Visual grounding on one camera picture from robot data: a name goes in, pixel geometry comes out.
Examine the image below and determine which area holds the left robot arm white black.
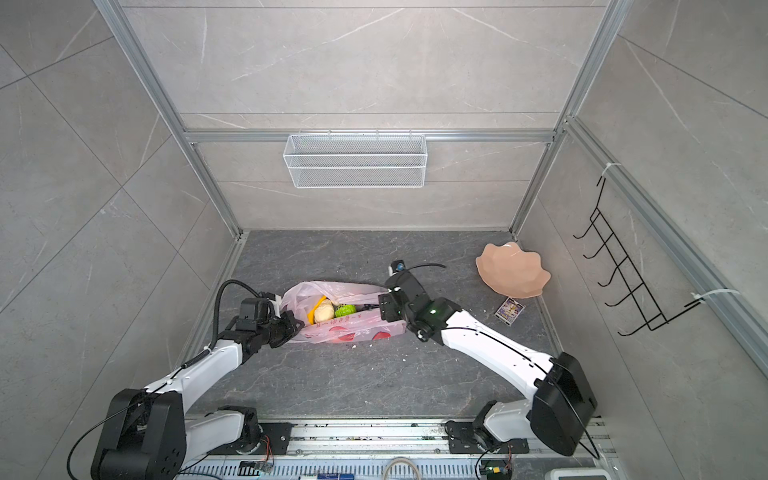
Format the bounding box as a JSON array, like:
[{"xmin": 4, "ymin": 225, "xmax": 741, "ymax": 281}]
[{"xmin": 89, "ymin": 279, "xmax": 304, "ymax": 479}]

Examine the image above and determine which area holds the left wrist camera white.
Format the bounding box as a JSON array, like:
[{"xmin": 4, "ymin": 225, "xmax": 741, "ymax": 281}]
[{"xmin": 261, "ymin": 292, "xmax": 282, "ymax": 317}]

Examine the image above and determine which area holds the small printed card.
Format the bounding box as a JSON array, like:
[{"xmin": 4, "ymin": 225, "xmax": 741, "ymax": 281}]
[{"xmin": 494, "ymin": 297, "xmax": 525, "ymax": 325}]

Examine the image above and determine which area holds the yellow fake banana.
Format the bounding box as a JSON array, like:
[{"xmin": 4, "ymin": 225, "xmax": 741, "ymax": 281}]
[{"xmin": 307, "ymin": 296, "xmax": 327, "ymax": 325}]

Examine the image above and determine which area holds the green fake fruit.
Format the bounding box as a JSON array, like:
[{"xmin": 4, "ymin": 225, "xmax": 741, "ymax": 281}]
[{"xmin": 334, "ymin": 304, "xmax": 356, "ymax": 318}]

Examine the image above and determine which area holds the pink scalloped plate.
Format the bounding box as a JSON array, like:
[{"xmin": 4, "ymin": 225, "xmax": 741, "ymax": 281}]
[{"xmin": 476, "ymin": 242, "xmax": 551, "ymax": 299}]

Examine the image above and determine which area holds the black wire hook rack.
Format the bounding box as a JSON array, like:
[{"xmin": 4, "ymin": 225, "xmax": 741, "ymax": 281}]
[{"xmin": 572, "ymin": 177, "xmax": 704, "ymax": 338}]

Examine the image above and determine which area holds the pink plastic bag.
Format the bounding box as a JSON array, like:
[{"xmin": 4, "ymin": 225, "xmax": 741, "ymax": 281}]
[{"xmin": 280, "ymin": 281, "xmax": 406, "ymax": 344}]

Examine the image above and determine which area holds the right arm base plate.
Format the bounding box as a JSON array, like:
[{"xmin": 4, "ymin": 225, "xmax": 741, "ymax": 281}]
[{"xmin": 443, "ymin": 420, "xmax": 530, "ymax": 455}]

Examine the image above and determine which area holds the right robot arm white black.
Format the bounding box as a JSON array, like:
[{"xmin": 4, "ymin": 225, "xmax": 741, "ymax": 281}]
[{"xmin": 379, "ymin": 263, "xmax": 599, "ymax": 458}]

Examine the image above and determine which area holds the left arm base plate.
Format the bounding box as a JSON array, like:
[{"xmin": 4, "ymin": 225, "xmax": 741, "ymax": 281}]
[{"xmin": 231, "ymin": 422, "xmax": 293, "ymax": 456}]

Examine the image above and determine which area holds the beige fake fruit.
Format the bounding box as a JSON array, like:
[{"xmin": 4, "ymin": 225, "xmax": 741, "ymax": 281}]
[{"xmin": 312, "ymin": 299, "xmax": 335, "ymax": 324}]

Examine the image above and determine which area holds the white wire mesh basket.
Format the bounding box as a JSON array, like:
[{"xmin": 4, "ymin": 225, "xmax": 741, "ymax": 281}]
[{"xmin": 283, "ymin": 132, "xmax": 428, "ymax": 189}]

